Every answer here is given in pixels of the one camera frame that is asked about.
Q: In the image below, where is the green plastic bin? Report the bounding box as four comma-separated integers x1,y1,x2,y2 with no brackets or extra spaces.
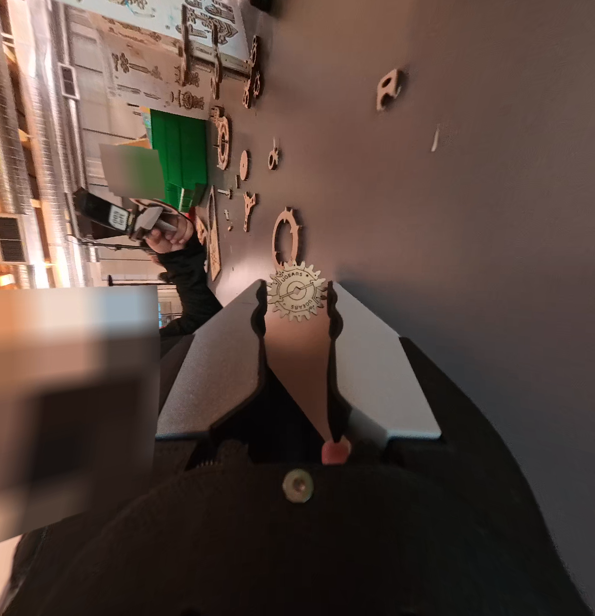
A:
150,109,210,212

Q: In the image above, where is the folded paper instruction sheet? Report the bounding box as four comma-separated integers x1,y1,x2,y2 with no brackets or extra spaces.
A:
66,0,252,121

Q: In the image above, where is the small spiked wooden ring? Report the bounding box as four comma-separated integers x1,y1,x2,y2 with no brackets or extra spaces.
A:
271,207,304,271

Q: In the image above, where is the small wooden gear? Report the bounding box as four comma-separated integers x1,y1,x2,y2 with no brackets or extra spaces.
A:
267,261,327,322

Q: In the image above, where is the small wooden part with holes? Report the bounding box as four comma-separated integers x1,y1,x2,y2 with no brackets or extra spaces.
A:
375,68,404,112

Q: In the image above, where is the person's left hand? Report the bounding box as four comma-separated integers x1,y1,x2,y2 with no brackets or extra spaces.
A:
146,216,195,255

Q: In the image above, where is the wooden sheet with ship wheel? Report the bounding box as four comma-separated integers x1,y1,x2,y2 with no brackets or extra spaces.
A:
195,186,222,283

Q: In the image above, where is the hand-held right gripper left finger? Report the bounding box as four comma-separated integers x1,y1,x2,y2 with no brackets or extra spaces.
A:
155,280,268,440

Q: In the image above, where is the wooden clover-shaped model assembly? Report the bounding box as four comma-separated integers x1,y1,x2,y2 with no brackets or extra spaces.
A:
178,5,263,109

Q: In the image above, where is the three-armed wooden part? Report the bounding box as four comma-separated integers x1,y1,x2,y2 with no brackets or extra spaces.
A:
241,192,259,233

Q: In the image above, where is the ceiling air vent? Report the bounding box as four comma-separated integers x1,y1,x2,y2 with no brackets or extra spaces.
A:
0,213,31,264
58,64,81,100

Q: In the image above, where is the round wooden frame with handle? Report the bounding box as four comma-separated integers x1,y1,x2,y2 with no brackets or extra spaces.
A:
209,106,232,172

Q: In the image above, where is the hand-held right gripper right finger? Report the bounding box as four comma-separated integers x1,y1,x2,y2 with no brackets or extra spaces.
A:
326,281,443,442

